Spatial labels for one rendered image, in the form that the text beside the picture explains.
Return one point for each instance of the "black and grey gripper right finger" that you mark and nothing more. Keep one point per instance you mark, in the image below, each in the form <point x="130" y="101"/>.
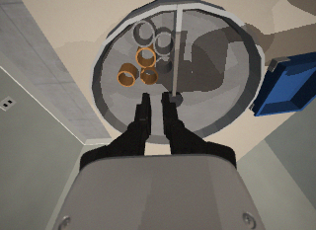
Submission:
<point x="183" y="141"/>

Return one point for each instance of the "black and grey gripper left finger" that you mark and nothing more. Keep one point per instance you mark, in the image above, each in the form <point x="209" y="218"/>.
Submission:
<point x="131" y="142"/>

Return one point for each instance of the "bronze bushing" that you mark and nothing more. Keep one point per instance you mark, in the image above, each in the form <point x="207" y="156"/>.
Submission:
<point x="148" y="79"/>
<point x="124" y="80"/>
<point x="145" y="63"/>

